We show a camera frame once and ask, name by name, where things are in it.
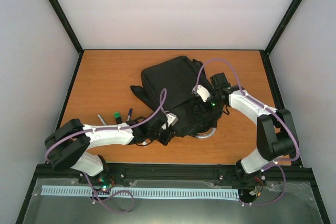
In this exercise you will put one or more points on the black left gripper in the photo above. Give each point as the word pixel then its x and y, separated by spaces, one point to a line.
pixel 170 135

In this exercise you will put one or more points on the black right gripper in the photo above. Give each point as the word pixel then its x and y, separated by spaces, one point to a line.
pixel 204 110

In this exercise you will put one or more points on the black student backpack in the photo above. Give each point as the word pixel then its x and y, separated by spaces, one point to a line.
pixel 178 76

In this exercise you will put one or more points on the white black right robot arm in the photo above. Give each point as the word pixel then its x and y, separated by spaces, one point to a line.
pixel 276 134

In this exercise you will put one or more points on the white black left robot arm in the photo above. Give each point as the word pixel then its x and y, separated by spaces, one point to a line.
pixel 67 147

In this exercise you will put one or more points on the blue cap white marker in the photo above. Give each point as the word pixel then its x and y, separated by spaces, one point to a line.
pixel 129 114

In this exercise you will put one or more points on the green cap black highlighter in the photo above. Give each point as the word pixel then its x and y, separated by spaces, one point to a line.
pixel 117 118

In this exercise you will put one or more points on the silver grey pen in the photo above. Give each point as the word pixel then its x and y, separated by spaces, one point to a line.
pixel 101 120

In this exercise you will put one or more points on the small green lit circuit board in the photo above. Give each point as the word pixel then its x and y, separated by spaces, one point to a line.
pixel 107 184

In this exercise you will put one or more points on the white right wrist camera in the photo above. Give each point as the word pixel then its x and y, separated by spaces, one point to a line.
pixel 201 92

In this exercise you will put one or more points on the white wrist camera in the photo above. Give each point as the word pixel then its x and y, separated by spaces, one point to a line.
pixel 171 119
pixel 201 92

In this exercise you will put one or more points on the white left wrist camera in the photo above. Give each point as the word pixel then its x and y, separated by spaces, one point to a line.
pixel 171 119

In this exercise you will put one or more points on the light blue cable duct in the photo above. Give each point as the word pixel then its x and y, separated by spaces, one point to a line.
pixel 141 193

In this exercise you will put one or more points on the black left frame post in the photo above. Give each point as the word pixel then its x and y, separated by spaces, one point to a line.
pixel 66 25

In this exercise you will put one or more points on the black frame post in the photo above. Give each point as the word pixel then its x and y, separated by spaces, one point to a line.
pixel 66 25
pixel 282 25

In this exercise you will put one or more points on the black right frame post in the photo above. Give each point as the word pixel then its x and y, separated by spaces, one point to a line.
pixel 282 25

